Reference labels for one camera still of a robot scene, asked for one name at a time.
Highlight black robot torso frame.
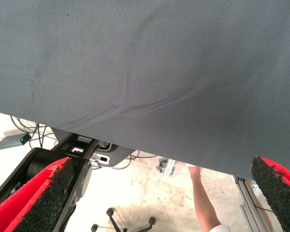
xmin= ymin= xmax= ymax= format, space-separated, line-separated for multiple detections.
xmin=0 ymin=132 xmax=102 ymax=232

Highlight aluminium profile with caster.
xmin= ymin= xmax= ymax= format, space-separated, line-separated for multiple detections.
xmin=162 ymin=159 xmax=176 ymax=179

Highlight black office chair base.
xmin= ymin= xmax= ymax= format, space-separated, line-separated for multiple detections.
xmin=90 ymin=207 xmax=158 ymax=232

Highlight black floor cable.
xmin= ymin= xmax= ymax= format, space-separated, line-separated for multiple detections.
xmin=36 ymin=123 xmax=59 ymax=148
xmin=111 ymin=149 xmax=158 ymax=170
xmin=10 ymin=115 xmax=48 ymax=136

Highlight grey adapter box green light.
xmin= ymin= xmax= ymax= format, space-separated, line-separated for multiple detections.
xmin=0 ymin=132 xmax=31 ymax=150

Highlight grey caster wheel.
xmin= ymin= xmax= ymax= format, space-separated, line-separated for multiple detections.
xmin=156 ymin=157 xmax=169 ymax=174

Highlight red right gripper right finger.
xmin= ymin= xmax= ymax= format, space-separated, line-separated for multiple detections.
xmin=250 ymin=155 xmax=290 ymax=232

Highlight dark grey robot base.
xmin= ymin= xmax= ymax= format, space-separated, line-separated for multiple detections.
xmin=50 ymin=127 xmax=136 ymax=168

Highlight aluminium profile table leg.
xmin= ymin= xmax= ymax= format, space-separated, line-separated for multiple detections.
xmin=233 ymin=175 xmax=275 ymax=232

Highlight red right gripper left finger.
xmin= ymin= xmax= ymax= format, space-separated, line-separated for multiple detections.
xmin=0 ymin=156 xmax=75 ymax=232

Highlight dark grey table cloth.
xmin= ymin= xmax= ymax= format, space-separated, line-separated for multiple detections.
xmin=0 ymin=0 xmax=290 ymax=181

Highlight white garment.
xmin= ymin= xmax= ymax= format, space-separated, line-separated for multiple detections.
xmin=202 ymin=223 xmax=231 ymax=232

